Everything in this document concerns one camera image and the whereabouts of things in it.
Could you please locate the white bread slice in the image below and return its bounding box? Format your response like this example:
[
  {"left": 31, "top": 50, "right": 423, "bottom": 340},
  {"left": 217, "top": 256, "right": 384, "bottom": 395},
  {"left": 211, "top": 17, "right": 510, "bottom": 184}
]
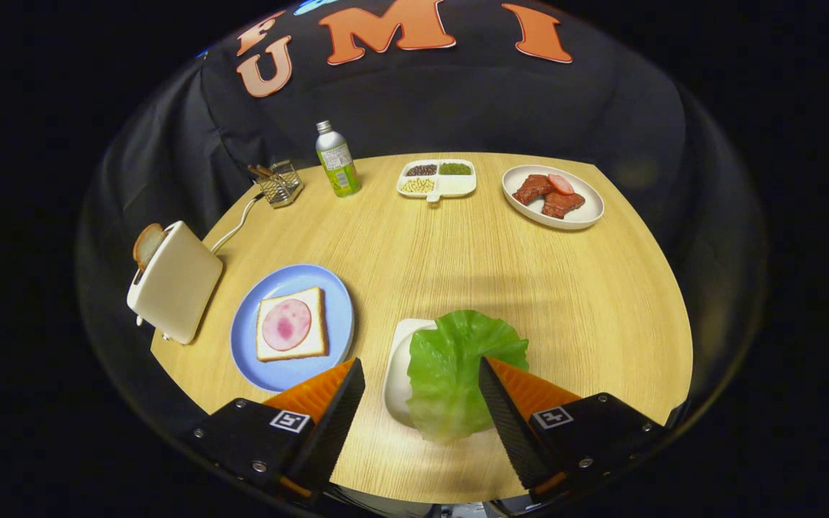
[{"left": 255, "top": 286, "right": 330, "bottom": 363}]

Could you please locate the red-brown meat piece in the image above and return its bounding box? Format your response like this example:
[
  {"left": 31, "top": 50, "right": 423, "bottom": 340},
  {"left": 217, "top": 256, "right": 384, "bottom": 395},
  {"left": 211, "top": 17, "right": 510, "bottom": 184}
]
[
  {"left": 512, "top": 173, "right": 556, "bottom": 206},
  {"left": 542, "top": 191, "right": 586, "bottom": 219}
]

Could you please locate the white divided dish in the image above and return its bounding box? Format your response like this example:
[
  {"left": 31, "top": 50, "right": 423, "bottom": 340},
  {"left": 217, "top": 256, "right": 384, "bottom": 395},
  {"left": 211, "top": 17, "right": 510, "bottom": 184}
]
[{"left": 396, "top": 158, "right": 478, "bottom": 204}]

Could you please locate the white rounded square plate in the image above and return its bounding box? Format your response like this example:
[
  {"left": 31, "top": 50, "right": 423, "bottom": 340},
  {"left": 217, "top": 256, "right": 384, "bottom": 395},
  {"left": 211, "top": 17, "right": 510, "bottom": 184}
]
[{"left": 383, "top": 318, "right": 494, "bottom": 430}]

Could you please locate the green lettuce leaf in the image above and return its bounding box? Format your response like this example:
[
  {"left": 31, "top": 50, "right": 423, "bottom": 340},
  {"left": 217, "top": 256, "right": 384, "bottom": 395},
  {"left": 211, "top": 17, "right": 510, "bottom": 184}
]
[{"left": 406, "top": 309, "right": 530, "bottom": 445}]

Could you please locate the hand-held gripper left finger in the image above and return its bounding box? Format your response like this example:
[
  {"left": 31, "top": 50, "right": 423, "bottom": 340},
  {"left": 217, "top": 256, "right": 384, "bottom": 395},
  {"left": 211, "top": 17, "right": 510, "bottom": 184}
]
[{"left": 188, "top": 358, "right": 366, "bottom": 504}]

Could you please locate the browned toast slice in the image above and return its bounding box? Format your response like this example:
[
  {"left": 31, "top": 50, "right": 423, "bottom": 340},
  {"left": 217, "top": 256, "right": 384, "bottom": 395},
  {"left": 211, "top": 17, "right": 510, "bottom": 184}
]
[{"left": 132, "top": 222, "right": 169, "bottom": 273}]

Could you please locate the silver bottle green label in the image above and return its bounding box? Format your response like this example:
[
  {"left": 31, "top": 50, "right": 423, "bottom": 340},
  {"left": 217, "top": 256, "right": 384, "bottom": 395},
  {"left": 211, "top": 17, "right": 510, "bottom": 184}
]
[{"left": 315, "top": 119, "right": 362, "bottom": 199}]

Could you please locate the blue round plate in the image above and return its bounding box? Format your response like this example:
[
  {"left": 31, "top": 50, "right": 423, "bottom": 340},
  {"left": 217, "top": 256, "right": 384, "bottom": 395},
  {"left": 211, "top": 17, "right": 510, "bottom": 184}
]
[{"left": 230, "top": 263, "right": 355, "bottom": 394}]

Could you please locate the pink ham slice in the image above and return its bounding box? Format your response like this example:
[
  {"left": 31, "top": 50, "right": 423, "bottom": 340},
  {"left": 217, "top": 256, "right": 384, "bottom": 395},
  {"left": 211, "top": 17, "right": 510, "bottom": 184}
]
[{"left": 262, "top": 299, "right": 312, "bottom": 352}]

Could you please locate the white oval plate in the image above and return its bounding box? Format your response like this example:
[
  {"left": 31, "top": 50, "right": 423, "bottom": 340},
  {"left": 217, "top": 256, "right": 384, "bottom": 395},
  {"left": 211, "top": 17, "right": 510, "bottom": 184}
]
[{"left": 502, "top": 165, "right": 605, "bottom": 231}]

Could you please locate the white toaster cable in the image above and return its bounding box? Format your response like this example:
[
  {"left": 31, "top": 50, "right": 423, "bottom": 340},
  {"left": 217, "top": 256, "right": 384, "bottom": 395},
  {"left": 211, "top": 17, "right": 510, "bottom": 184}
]
[{"left": 209, "top": 191, "right": 266, "bottom": 255}]

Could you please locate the clear wire basket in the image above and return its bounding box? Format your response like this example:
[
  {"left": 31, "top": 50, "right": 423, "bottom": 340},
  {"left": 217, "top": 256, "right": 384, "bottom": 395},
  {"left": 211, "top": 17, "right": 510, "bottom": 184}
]
[{"left": 249, "top": 160, "right": 305, "bottom": 209}]

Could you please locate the cream toaster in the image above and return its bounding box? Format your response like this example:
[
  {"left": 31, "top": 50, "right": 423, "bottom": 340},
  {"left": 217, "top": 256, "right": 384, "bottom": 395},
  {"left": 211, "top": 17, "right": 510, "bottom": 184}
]
[{"left": 127, "top": 220, "right": 224, "bottom": 345}]

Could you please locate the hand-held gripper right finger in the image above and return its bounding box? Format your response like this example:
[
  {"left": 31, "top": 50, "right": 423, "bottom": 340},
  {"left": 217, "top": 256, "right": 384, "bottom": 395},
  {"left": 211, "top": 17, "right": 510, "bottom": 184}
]
[{"left": 478, "top": 355, "right": 674, "bottom": 504}]

